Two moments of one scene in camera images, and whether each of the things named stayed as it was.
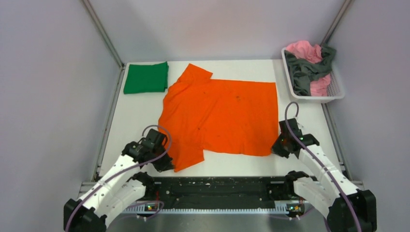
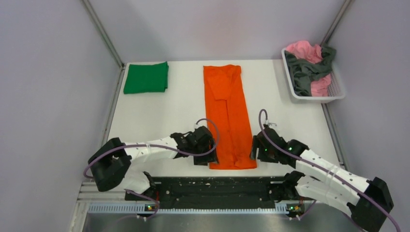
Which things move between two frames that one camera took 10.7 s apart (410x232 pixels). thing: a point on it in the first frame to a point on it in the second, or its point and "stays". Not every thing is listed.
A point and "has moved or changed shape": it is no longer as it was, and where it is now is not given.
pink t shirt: [312, 53] stays
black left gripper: [166, 164] to [203, 160]
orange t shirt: [226, 116] has moved or changed shape
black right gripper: [276, 149] to [257, 143]
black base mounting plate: [220, 191] stays
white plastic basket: [336, 90] stays
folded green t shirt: [146, 78] stays
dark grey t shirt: [301, 72] stays
